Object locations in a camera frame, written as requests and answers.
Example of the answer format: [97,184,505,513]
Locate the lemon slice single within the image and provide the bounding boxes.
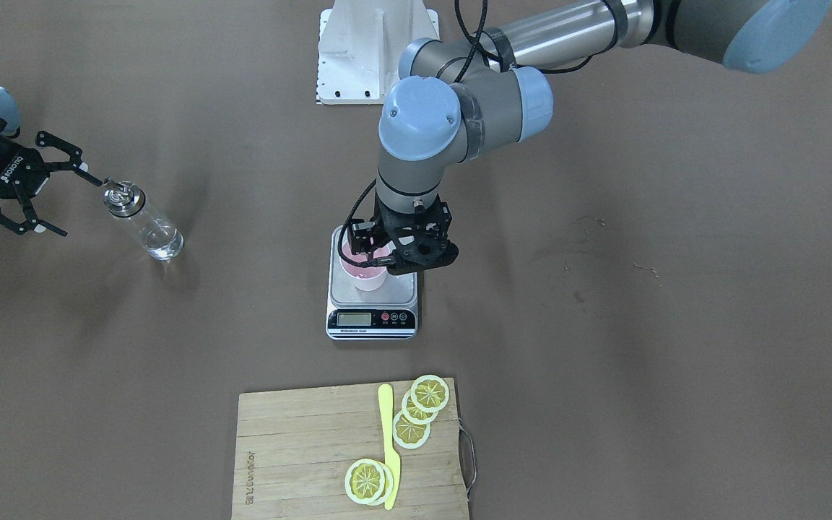
[344,458,395,506]

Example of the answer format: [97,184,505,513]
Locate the lemon slice near knife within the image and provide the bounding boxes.
[391,412,430,450]

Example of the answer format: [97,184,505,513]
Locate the lemon slice middle of row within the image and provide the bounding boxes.
[402,390,438,425]

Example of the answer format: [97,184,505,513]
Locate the pink plastic cup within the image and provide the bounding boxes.
[338,239,388,292]

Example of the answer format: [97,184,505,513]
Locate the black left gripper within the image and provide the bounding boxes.
[347,199,459,275]

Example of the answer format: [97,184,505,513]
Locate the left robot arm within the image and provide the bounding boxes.
[339,1,830,275]

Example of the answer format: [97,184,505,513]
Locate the silver digital kitchen scale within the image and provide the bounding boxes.
[326,226,419,340]

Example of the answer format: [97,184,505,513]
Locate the glass sauce bottle metal spout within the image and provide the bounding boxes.
[103,180,183,261]

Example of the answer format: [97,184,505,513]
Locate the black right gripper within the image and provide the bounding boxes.
[0,112,105,238]

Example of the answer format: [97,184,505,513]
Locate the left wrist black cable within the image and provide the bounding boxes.
[337,0,597,269]

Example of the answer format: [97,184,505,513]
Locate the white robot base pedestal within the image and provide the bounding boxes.
[315,1,439,105]

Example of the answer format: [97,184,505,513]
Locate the yellow plastic knife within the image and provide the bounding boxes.
[378,383,402,510]

